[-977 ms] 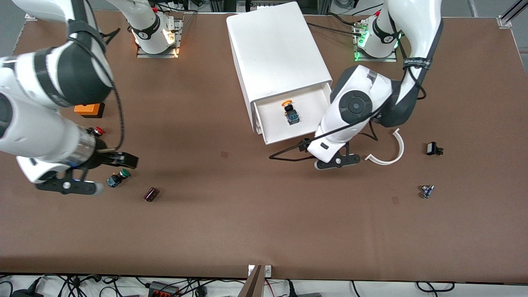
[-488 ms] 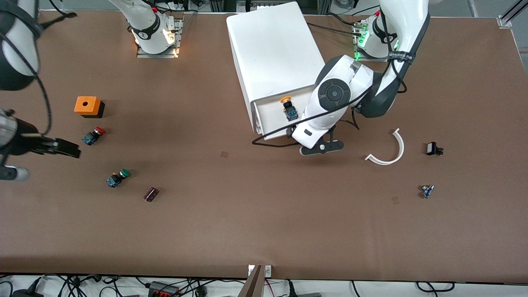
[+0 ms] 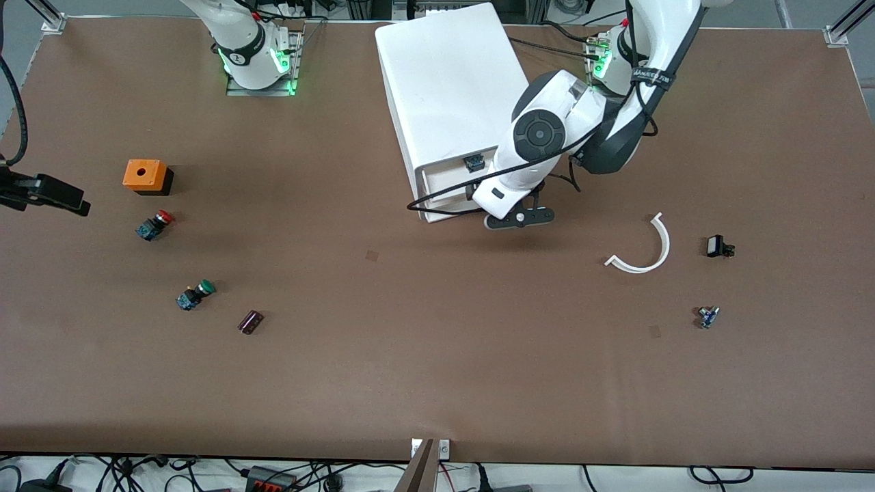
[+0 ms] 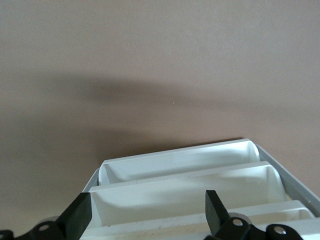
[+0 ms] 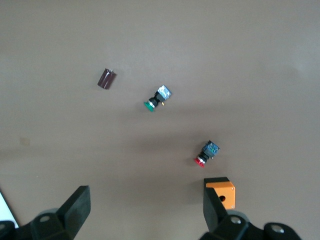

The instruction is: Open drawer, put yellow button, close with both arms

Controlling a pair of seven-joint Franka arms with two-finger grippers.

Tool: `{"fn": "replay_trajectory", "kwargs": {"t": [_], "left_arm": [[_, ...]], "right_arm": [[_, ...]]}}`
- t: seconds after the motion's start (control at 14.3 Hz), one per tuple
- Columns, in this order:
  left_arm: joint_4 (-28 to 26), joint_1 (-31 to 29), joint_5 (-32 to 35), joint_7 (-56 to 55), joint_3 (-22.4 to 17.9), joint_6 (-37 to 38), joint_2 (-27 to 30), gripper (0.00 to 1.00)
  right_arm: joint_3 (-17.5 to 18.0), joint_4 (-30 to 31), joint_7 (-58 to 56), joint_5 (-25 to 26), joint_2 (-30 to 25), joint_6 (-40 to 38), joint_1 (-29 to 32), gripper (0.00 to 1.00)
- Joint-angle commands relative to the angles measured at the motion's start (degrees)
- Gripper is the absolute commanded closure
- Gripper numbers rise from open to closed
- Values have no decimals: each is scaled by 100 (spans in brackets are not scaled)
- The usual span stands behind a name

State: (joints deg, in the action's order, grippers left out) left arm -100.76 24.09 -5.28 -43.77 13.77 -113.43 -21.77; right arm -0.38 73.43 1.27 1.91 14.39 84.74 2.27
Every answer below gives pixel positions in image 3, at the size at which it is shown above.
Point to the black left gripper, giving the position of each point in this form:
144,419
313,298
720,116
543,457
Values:
469,193

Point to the white curved plastic piece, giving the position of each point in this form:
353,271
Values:
664,242

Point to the black power plug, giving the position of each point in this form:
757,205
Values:
483,478

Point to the orange button enclosure box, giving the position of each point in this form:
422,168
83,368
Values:
142,174

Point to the small blue potentiometer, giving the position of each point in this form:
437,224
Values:
708,317

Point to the black orange power strip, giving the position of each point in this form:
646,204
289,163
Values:
270,480

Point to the dark purple capacitor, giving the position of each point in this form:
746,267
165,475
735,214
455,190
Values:
250,322

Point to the white cabinet drawer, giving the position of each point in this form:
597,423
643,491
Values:
448,178
437,205
437,212
441,219

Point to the aluminium corner bracket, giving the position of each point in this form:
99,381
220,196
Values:
51,20
837,34

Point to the green push button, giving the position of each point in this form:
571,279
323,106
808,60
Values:
195,294

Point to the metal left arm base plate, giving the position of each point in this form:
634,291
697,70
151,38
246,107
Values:
596,61

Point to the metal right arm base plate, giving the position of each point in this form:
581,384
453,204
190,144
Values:
290,65

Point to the white drawer cabinet housing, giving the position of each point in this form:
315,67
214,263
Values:
444,82

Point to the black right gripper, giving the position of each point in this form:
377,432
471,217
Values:
15,190

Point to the black power adapter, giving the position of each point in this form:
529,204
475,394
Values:
44,486

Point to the black rocker switch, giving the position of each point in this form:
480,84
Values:
716,246

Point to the white metal bracket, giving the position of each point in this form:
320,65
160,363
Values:
444,448

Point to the yellow push button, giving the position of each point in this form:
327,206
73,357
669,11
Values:
474,162

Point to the wooden post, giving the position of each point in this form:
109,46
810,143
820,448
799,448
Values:
417,475

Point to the red push button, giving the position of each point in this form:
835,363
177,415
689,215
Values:
154,225

